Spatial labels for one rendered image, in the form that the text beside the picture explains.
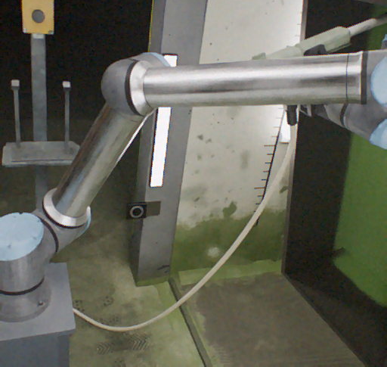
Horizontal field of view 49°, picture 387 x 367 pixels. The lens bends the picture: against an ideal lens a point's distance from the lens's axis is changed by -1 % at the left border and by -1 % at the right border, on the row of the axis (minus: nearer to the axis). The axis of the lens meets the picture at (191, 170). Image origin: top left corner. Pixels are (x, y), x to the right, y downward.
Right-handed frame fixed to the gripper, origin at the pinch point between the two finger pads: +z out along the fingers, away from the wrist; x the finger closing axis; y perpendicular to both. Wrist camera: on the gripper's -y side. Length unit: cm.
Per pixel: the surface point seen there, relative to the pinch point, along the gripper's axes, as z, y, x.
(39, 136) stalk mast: 104, 40, -65
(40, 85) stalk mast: 105, 18, -55
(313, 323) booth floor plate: 18, 157, 15
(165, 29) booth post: 78, 7, -1
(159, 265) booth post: 75, 124, -40
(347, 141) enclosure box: 20, 54, 39
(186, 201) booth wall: 75, 92, -15
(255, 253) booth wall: 68, 147, 13
